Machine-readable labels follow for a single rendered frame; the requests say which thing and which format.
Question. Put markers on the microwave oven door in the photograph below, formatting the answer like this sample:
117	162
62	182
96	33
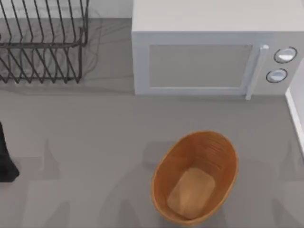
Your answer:
199	66

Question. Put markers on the brown wicker basket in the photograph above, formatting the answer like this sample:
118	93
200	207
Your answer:
194	178

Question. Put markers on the pale microwave oven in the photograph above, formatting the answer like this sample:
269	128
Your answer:
202	21

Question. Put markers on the small microwave knob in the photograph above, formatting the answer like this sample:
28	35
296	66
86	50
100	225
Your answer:
276	75

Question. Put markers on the large microwave knob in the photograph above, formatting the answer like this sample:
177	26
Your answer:
285	54

